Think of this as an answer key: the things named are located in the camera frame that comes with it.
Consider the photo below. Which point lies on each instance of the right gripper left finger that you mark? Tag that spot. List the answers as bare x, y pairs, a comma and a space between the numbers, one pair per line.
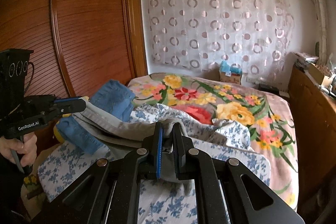
153, 162

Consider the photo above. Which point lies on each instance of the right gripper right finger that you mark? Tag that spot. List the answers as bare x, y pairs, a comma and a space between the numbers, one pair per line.
184, 162

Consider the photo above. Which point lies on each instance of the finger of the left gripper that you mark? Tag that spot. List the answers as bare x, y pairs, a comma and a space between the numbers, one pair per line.
69, 100
69, 108

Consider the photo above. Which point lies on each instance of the grey-green shorts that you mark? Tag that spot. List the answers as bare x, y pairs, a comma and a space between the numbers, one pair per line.
142, 124

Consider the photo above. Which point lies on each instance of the person's left hand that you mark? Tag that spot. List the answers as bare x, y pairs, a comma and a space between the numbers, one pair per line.
27, 148

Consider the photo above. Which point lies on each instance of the yellow plush toy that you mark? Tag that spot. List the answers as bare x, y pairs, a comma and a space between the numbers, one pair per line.
59, 132

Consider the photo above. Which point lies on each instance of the folded blue jeans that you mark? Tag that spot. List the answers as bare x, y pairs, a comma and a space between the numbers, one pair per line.
106, 110

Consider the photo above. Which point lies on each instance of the blue floral bed sheet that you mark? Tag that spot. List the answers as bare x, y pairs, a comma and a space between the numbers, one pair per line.
108, 186

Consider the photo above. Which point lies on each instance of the wooden slatted wardrobe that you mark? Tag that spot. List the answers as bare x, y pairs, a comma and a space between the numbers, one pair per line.
78, 45

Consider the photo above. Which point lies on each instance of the cardboard box with blue bag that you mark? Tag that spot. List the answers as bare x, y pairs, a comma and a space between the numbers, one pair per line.
230, 73

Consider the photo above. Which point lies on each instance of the colourful floral blanket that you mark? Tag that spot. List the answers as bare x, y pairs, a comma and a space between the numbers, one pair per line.
266, 116

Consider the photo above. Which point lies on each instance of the sheer circle-pattern curtain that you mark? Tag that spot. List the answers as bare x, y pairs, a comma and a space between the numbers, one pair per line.
251, 36

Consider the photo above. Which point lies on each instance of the long wooden cabinet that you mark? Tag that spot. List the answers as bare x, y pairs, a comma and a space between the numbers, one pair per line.
314, 121

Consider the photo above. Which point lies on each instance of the stack of papers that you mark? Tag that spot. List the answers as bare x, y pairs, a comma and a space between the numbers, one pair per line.
304, 60

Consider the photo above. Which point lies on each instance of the cardboard box on cabinet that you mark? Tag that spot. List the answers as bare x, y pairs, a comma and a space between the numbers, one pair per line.
322, 74

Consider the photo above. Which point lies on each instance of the tied side curtain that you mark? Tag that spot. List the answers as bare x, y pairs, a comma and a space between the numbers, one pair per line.
321, 11

